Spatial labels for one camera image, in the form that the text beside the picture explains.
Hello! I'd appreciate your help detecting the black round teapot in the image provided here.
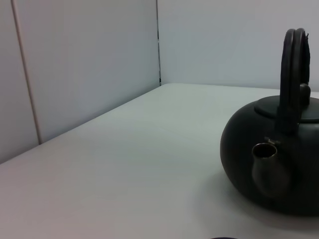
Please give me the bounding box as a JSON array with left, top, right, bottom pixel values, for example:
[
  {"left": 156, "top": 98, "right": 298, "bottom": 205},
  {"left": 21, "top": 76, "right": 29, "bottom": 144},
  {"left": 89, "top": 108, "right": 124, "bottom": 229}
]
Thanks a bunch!
[{"left": 220, "top": 27, "right": 319, "bottom": 217}]

